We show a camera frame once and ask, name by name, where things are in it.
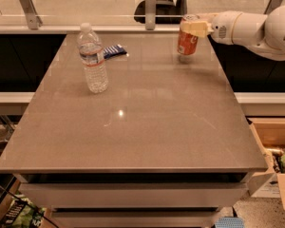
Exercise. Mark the middle metal railing bracket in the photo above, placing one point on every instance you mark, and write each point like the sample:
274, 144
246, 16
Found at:
150, 14

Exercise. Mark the lower white drawer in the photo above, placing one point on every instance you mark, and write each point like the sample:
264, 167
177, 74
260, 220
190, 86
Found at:
136, 219

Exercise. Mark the blue perforated object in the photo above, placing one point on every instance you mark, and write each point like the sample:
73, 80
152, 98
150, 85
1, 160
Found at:
229, 223

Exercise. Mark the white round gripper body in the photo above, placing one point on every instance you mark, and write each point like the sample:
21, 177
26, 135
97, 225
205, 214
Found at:
220, 28

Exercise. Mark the left metal railing bracket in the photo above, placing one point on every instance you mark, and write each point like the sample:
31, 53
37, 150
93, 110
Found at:
33, 19

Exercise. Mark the green chip bag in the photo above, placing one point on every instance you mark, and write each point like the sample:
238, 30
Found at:
22, 213

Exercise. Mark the clear plastic water bottle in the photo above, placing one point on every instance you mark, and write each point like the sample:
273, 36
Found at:
92, 56

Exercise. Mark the black office chair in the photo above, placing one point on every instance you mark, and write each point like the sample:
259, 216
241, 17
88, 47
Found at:
167, 11

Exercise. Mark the upper white drawer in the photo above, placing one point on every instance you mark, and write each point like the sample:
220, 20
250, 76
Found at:
134, 195

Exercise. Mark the orange soda can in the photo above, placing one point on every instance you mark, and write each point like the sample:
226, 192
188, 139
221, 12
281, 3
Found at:
187, 42

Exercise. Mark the blue snack bar wrapper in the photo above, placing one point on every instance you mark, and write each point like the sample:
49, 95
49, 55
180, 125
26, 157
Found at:
113, 51

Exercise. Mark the white drawer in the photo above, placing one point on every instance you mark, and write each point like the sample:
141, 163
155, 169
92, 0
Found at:
134, 195
136, 219

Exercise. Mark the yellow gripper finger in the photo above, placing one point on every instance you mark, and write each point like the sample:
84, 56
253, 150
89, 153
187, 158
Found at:
207, 16
197, 28

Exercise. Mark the glass railing panel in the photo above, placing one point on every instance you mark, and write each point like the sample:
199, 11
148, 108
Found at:
108, 12

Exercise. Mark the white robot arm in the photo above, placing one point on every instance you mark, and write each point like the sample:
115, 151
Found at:
263, 34

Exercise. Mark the cardboard box with snacks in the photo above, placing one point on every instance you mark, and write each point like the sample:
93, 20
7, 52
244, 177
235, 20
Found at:
270, 136

